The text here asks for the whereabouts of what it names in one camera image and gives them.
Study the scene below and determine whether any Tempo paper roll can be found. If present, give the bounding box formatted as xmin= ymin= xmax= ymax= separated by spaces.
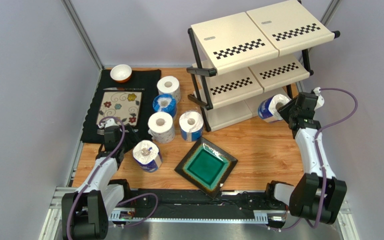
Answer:
xmin=257 ymin=94 xmax=291 ymax=123

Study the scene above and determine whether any dark blue roll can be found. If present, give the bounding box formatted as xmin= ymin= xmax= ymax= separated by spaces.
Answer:
xmin=132 ymin=140 xmax=163 ymax=173

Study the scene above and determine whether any dotted white paper roll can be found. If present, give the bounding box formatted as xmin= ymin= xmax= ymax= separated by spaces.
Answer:
xmin=147 ymin=111 xmax=175 ymax=144

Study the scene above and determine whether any blue paper roll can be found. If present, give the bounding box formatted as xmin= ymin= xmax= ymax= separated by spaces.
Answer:
xmin=152 ymin=94 xmax=177 ymax=119

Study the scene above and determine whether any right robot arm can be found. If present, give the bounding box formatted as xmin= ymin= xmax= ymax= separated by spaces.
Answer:
xmin=266 ymin=92 xmax=347 ymax=225

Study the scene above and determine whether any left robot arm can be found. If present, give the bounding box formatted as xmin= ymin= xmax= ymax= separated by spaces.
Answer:
xmin=61 ymin=124 xmax=141 ymax=240

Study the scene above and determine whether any cream three-tier shelf rack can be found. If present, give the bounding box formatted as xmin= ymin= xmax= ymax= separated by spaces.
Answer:
xmin=187 ymin=0 xmax=341 ymax=132

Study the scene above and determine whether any floral square plate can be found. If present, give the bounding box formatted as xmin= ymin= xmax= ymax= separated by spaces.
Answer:
xmin=96 ymin=91 xmax=143 ymax=127

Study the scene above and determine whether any white and orange bowl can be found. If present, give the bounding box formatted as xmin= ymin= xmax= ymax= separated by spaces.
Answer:
xmin=110 ymin=64 xmax=133 ymax=83

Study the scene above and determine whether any black fabric placemat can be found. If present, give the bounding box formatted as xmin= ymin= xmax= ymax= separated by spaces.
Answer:
xmin=80 ymin=69 xmax=162 ymax=144

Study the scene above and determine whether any plain white paper roll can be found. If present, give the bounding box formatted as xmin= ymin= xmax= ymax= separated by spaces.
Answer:
xmin=157 ymin=76 xmax=181 ymax=103

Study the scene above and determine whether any blue banded wrapped roll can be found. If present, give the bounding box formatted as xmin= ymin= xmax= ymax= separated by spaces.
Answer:
xmin=179 ymin=110 xmax=204 ymax=142

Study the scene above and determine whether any green square glazed plate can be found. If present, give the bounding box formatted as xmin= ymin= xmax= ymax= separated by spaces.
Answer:
xmin=174 ymin=137 xmax=238 ymax=199

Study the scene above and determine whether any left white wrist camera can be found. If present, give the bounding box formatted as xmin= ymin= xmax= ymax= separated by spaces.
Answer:
xmin=98 ymin=116 xmax=119 ymax=130

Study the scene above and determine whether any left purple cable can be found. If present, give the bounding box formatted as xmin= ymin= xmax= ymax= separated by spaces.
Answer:
xmin=64 ymin=116 xmax=159 ymax=240

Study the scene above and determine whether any knife with dark handle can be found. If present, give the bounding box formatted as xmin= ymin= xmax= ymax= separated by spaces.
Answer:
xmin=103 ymin=87 xmax=146 ymax=92

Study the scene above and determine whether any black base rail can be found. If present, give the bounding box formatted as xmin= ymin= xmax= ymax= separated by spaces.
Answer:
xmin=108 ymin=188 xmax=289 ymax=229

